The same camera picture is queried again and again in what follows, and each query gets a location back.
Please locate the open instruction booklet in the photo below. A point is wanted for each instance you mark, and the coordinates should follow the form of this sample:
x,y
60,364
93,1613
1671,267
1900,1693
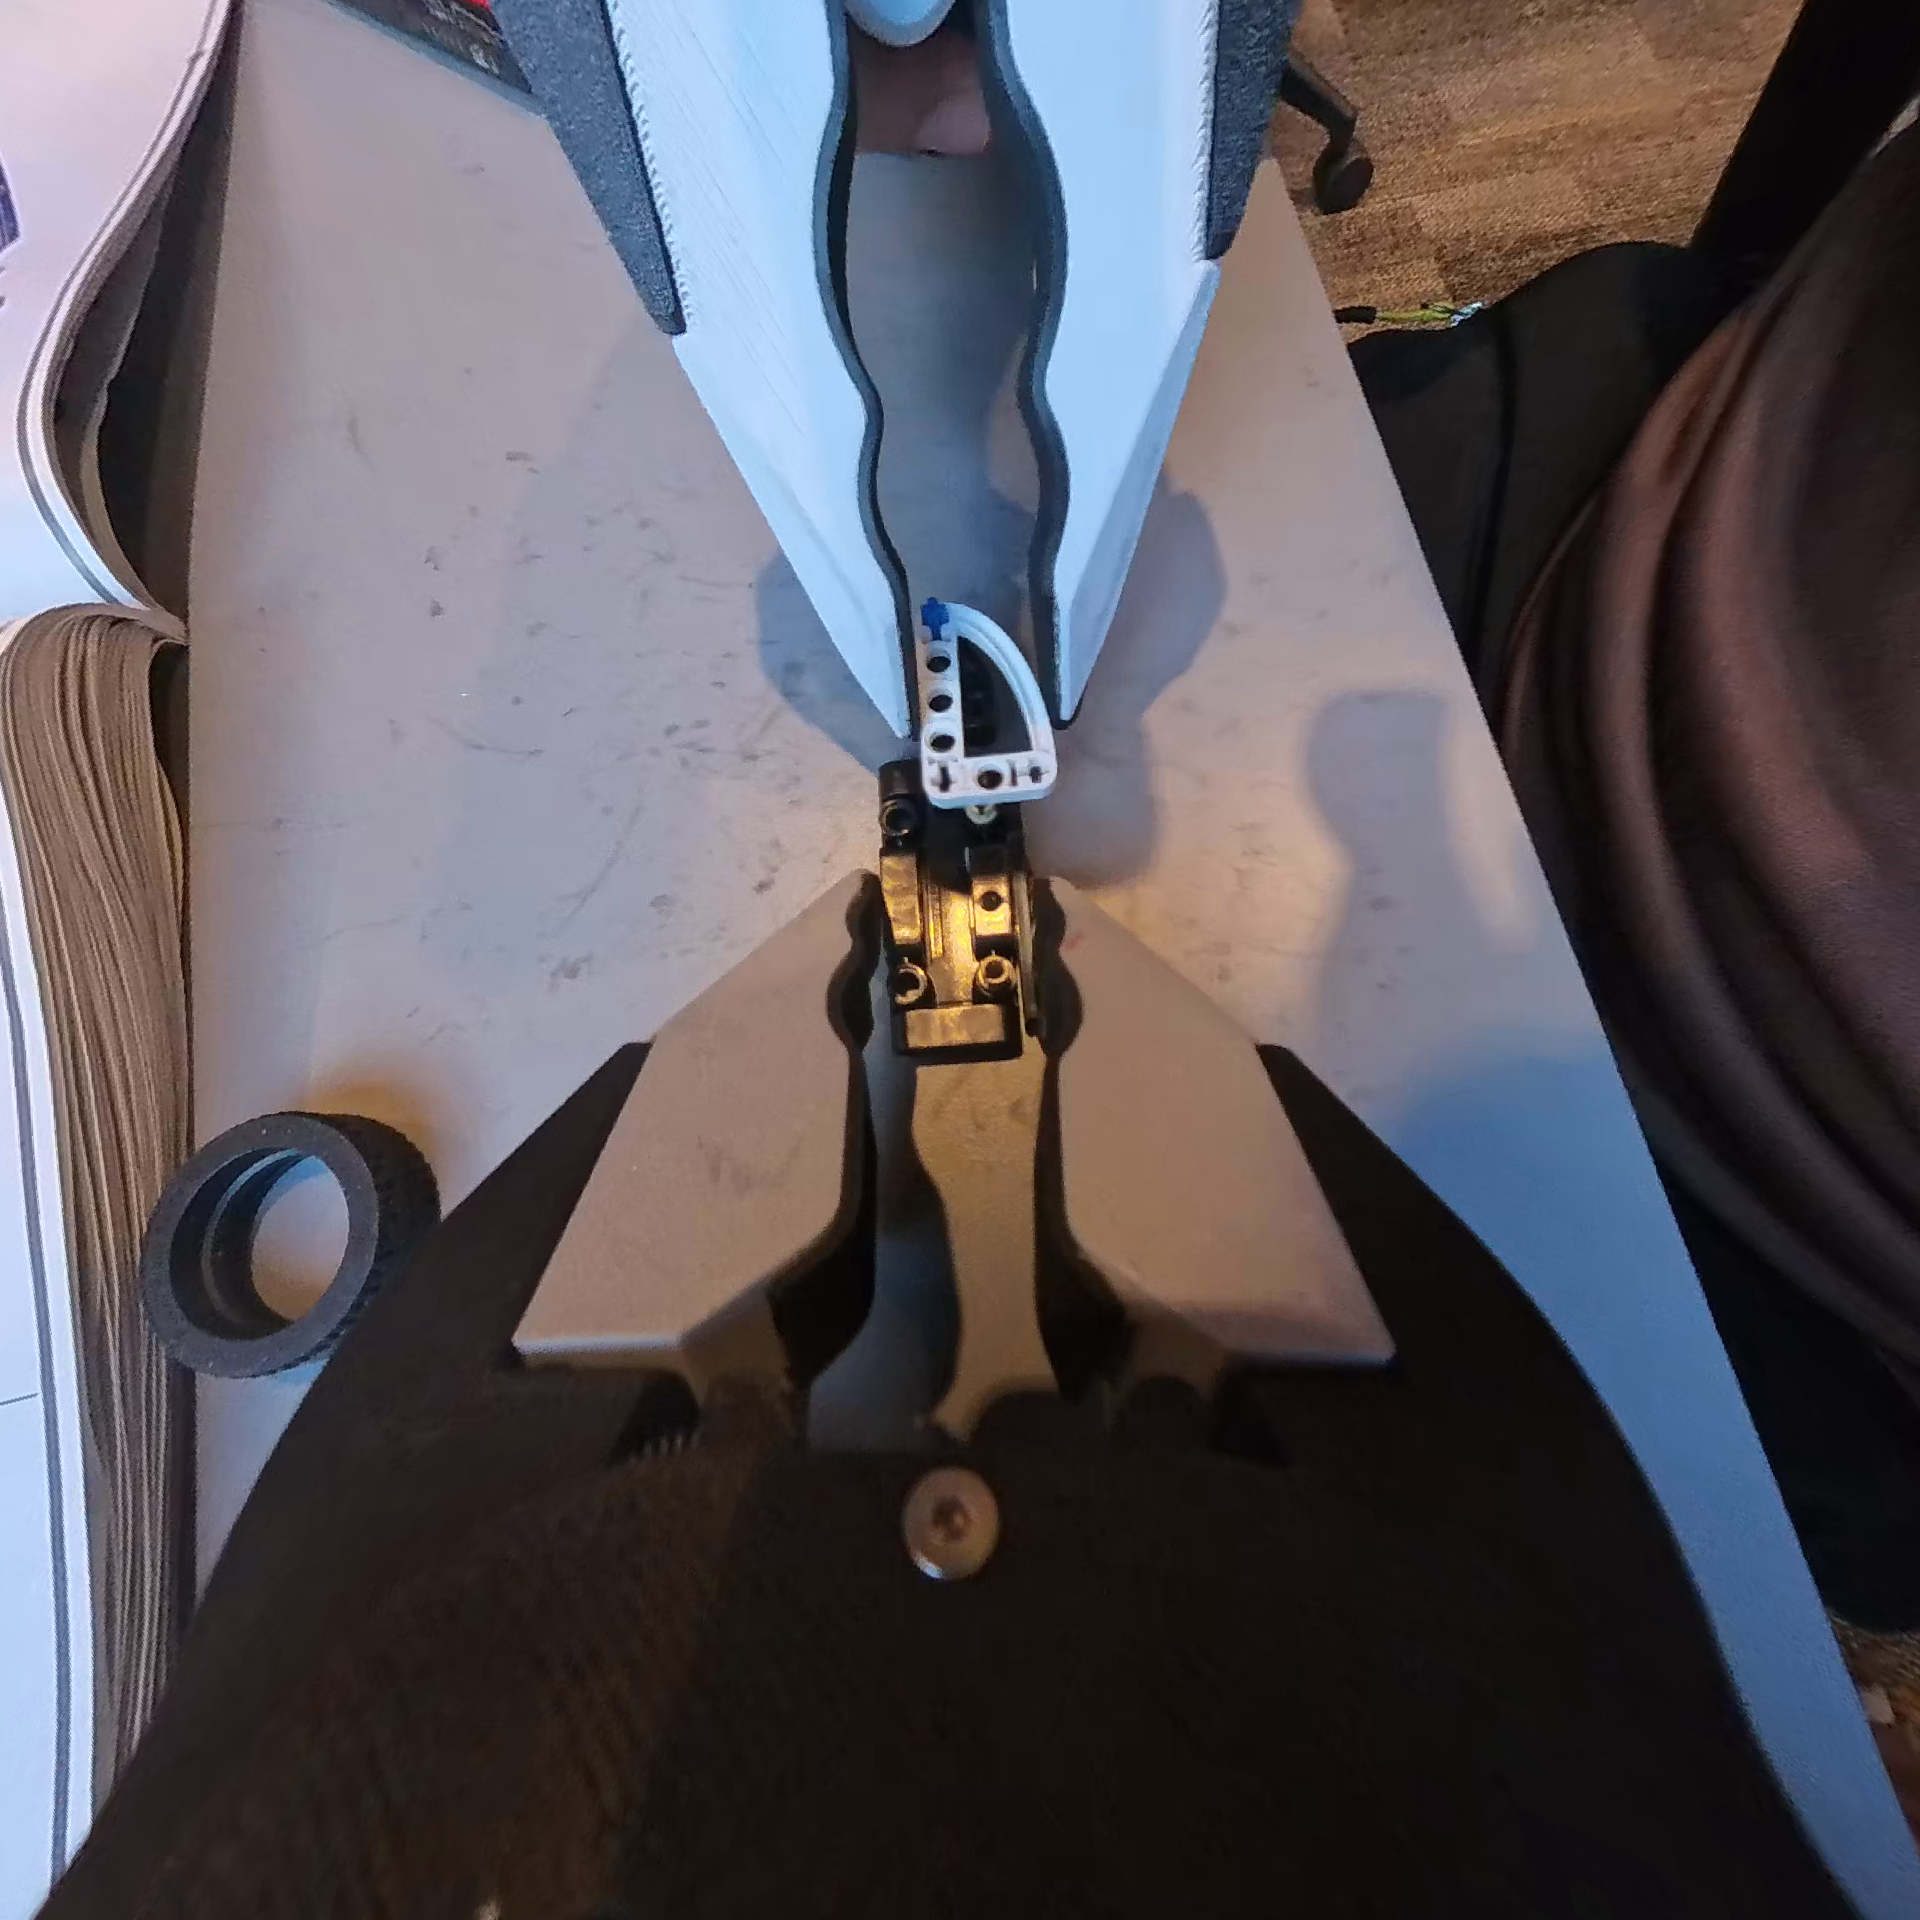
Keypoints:
x,y
91,901

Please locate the black chair frame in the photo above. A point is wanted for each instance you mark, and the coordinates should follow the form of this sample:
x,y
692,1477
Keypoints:
x,y
1800,106

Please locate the black office chair base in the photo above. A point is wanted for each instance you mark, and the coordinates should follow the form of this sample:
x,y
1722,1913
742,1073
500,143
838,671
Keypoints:
x,y
1341,164

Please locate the person's brown shirt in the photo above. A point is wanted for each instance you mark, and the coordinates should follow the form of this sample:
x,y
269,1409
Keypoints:
x,y
1770,674

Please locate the grey desk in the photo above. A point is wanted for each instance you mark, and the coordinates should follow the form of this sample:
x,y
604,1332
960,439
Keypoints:
x,y
524,599

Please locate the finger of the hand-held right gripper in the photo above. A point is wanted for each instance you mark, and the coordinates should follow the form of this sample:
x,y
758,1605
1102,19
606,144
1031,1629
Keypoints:
x,y
734,225
1141,225

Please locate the black patterned toy beam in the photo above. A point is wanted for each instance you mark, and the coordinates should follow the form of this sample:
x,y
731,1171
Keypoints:
x,y
954,960

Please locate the black toy tire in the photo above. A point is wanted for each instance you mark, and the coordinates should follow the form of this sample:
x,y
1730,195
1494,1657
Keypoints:
x,y
172,1289

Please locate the thin yellow green stick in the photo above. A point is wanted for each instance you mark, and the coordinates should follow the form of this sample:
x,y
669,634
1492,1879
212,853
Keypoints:
x,y
1418,313

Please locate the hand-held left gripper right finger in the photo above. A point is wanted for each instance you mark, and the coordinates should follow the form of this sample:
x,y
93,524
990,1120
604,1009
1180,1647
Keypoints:
x,y
1202,1200

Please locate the person's right hand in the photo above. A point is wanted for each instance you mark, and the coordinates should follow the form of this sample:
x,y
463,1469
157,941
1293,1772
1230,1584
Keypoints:
x,y
923,112

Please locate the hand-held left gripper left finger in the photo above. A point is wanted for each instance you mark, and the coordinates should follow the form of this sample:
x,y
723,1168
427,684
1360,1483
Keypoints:
x,y
704,1184

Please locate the white curved toy panel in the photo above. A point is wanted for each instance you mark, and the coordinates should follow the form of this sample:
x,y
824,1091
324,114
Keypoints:
x,y
943,751

